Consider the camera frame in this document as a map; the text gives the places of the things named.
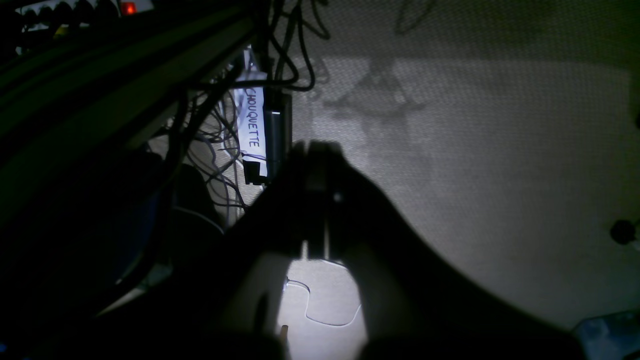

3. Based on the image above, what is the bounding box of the white labelled power adapter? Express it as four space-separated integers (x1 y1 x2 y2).
232 47 271 186

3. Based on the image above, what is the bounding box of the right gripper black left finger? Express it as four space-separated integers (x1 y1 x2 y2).
190 142 329 350

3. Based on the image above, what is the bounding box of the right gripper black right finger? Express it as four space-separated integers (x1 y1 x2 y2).
320 142 501 360

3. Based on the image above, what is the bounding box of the thin white cable on floor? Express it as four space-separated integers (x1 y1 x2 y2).
284 277 363 328

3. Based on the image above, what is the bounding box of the white power strip red switch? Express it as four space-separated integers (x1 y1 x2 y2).
12 0 154 32

